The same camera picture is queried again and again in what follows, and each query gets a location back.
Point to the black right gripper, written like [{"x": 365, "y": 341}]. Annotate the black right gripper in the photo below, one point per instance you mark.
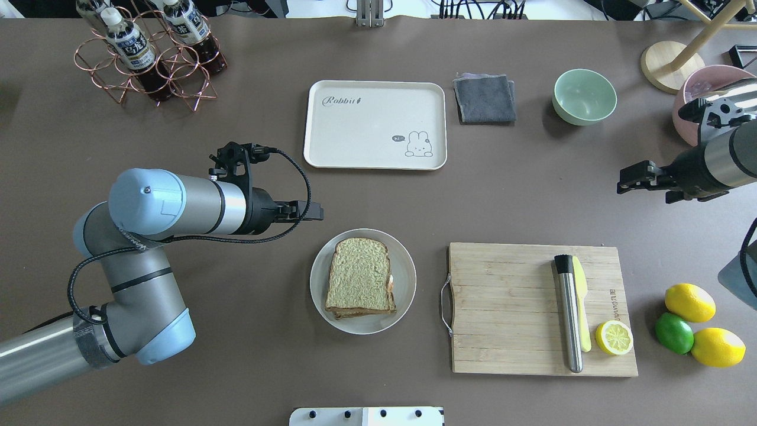
[{"x": 687, "y": 170}]

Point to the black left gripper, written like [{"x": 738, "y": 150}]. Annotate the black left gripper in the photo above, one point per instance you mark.
[{"x": 261, "y": 211}]

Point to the bread slice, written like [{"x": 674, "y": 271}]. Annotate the bread slice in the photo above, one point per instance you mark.
[
  {"x": 358, "y": 298},
  {"x": 360, "y": 259}
]

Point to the white round plate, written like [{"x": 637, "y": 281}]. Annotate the white round plate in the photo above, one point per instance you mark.
[{"x": 403, "y": 272}]

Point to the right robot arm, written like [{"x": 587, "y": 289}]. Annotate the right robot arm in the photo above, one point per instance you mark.
[{"x": 711, "y": 169}]

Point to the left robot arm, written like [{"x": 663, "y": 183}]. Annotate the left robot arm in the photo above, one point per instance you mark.
[{"x": 147, "y": 317}]

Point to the cream rabbit tray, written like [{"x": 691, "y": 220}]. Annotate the cream rabbit tray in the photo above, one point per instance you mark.
[{"x": 376, "y": 125}]

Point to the pink bowl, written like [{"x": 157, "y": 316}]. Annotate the pink bowl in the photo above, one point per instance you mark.
[{"x": 719, "y": 96}]

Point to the bread slice under egg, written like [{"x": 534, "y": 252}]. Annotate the bread slice under egg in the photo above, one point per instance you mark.
[{"x": 358, "y": 298}]

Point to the wooden stand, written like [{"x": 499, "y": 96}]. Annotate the wooden stand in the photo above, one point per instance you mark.
[{"x": 668, "y": 64}]

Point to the upper yellow lemon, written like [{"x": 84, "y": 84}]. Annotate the upper yellow lemon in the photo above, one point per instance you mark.
[{"x": 690, "y": 302}]

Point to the yellow lemon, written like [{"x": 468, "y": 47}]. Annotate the yellow lemon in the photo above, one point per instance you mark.
[
  {"x": 690, "y": 302},
  {"x": 717, "y": 347}
]

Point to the green bowl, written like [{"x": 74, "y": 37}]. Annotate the green bowl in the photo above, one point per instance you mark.
[{"x": 583, "y": 97}]

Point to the yellow plastic knife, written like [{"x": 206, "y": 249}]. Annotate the yellow plastic knife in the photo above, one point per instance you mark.
[{"x": 581, "y": 288}]

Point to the steel cylinder grinder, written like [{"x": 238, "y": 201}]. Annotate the steel cylinder grinder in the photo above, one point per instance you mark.
[{"x": 570, "y": 321}]

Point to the green lime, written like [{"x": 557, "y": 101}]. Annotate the green lime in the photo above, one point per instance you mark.
[{"x": 674, "y": 333}]

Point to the lower yellow lemon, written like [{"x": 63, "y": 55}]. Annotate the lower yellow lemon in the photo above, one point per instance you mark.
[{"x": 717, "y": 347}]

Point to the halved lemon slice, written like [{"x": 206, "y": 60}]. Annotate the halved lemon slice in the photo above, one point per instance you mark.
[{"x": 614, "y": 337}]

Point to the grey folded cloth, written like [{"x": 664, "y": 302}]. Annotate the grey folded cloth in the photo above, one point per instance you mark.
[{"x": 485, "y": 99}]

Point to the upper tea bottle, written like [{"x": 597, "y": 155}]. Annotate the upper tea bottle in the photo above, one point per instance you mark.
[{"x": 190, "y": 28}]

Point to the tea bottle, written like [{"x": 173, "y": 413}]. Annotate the tea bottle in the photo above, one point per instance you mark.
[
  {"x": 190, "y": 28},
  {"x": 91, "y": 11},
  {"x": 136, "y": 51}
]

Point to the bamboo cutting board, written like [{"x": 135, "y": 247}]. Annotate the bamboo cutting board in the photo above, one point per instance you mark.
[{"x": 506, "y": 316}]

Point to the lower tea bottle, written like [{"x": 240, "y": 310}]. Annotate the lower tea bottle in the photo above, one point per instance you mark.
[
  {"x": 136, "y": 51},
  {"x": 91, "y": 11}
]

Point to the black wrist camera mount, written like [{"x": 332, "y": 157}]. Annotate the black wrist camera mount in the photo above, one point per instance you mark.
[{"x": 231, "y": 164}]

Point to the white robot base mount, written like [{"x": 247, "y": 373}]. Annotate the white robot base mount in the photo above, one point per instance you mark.
[{"x": 370, "y": 415}]

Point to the copper wire bottle rack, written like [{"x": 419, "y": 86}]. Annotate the copper wire bottle rack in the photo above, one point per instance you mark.
[{"x": 188, "y": 80}]

